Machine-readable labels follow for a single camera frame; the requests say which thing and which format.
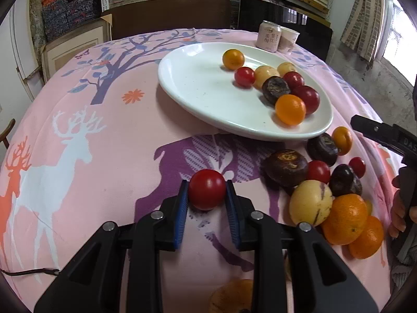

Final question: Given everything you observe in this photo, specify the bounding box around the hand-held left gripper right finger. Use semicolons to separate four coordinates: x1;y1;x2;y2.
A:
225;179;380;313

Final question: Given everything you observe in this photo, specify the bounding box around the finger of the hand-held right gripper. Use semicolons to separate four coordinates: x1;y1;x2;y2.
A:
351;115;396;147

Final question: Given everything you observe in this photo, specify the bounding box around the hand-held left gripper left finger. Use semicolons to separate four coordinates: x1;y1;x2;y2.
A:
34;180;189;313

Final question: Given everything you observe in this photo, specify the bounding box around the small orange tomato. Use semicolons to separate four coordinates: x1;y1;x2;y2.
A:
275;94;307;126
332;126;353;156
222;49;245;71

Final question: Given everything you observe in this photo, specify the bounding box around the red cherry tomato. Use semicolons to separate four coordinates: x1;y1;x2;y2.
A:
189;168;227;211
234;67;256;88
305;160;331;184
348;157;366;179

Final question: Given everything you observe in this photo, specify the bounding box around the dark water chestnut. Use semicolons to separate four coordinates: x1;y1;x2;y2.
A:
261;76;291;105
329;164;363;197
263;149;309;190
307;133;339;167

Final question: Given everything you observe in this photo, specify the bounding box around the red plum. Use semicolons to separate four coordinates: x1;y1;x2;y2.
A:
291;85;320;115
283;71;305;88

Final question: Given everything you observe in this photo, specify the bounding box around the striped pepino melon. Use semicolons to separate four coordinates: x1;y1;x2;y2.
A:
289;180;334;226

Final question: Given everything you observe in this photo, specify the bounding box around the mandarin orange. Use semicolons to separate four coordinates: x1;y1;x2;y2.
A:
348;215;385;260
322;194;369;246

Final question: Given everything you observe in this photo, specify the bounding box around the white plate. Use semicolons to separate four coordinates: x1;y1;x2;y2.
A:
158;42;333;142

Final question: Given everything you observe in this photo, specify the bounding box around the person's right forearm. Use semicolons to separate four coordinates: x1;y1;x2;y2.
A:
389;225;417;300

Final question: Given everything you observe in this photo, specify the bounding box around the person's right hand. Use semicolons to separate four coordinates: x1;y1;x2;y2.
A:
389;175;417;238

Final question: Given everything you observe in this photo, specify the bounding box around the pink deer print tablecloth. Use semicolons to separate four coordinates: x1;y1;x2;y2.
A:
0;28;404;313

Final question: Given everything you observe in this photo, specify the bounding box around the checked curtain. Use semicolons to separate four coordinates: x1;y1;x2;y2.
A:
340;0;396;62

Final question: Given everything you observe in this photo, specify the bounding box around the black glossy panel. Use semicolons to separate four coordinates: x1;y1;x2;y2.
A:
237;0;333;61

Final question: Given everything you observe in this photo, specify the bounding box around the printed paper cup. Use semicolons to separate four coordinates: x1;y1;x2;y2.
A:
277;27;300;54

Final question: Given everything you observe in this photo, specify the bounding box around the pink drink can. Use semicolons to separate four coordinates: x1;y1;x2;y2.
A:
256;20;282;53

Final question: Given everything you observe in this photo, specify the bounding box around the wooden armchair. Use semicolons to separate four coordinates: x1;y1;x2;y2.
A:
0;119;16;152

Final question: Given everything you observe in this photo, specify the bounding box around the brown wooden board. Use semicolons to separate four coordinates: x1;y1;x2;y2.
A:
101;0;240;40

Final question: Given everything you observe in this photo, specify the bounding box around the framed picture in cardboard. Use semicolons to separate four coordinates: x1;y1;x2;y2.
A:
41;15;113;82

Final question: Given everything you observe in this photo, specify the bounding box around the white leaning board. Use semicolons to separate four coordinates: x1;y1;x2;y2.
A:
10;0;44;85

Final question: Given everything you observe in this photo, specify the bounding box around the stack of blue patterned boxes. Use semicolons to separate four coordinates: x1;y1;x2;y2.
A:
41;0;101;41

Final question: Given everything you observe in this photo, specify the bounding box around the marble patterned slab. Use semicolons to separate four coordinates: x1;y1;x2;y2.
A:
29;0;48;43

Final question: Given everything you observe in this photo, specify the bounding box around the black cable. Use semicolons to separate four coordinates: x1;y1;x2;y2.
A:
0;268;61;277

